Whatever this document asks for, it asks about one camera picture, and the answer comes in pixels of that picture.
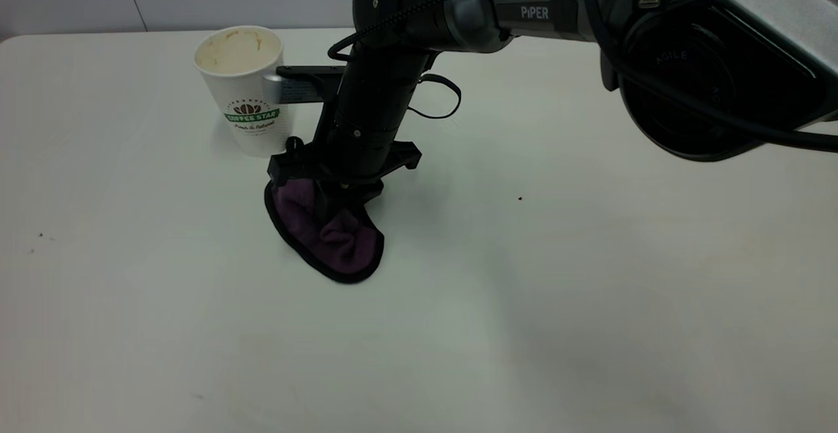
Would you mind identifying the purple cloth with black trim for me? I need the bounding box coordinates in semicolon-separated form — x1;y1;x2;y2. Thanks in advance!
264;179;385;284

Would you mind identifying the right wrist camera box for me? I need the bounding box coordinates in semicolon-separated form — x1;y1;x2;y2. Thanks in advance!
263;66;346;105

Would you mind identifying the thin black looped cable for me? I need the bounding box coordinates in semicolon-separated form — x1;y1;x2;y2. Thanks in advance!
406;73;462;120

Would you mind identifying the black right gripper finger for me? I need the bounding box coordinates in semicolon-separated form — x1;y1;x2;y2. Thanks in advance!
311;184;340;225
350;187;385;216

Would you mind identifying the white paper coffee cup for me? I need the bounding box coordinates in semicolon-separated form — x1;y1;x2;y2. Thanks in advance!
193;26;293;159

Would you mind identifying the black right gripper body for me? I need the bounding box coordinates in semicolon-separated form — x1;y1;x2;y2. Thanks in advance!
266;45;422;197

